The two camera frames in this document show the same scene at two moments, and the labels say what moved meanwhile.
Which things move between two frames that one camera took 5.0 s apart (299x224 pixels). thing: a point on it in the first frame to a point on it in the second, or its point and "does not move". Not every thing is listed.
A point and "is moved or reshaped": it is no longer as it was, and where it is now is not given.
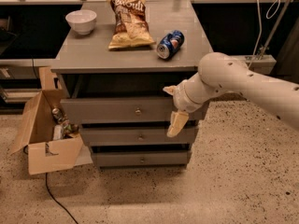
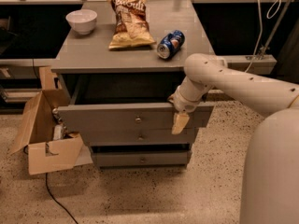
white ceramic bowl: x=82 y=21 does not move
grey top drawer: x=126 y=110 is moved or reshaped
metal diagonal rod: x=277 y=21 does not move
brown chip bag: x=132 y=29 does not move
